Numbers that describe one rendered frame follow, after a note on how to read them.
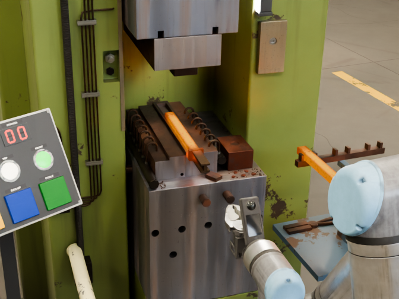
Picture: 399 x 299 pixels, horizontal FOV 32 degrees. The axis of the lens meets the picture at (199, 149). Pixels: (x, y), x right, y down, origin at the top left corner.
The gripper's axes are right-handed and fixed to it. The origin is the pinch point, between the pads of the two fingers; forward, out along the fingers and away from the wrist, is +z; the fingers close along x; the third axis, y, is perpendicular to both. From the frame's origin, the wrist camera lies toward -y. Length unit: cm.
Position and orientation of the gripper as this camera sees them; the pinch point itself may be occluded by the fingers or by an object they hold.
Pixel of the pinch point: (231, 205)
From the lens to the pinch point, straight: 183.6
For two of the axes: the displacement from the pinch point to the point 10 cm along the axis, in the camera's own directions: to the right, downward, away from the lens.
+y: -0.2, 9.0, 4.4
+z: -3.0, -4.3, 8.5
